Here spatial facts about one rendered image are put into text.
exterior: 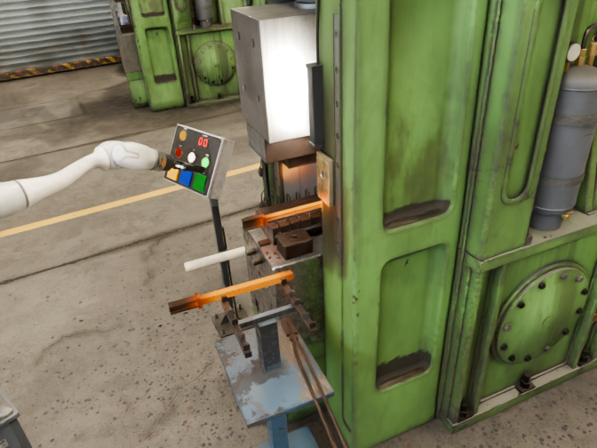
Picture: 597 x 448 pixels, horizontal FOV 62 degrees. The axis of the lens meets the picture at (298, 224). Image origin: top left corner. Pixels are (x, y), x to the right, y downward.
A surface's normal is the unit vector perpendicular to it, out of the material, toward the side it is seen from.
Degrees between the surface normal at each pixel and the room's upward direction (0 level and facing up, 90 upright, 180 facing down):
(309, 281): 90
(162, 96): 90
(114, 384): 0
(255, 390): 0
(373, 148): 89
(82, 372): 0
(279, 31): 90
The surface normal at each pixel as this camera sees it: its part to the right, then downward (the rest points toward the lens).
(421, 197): 0.40, 0.44
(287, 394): -0.05, -0.85
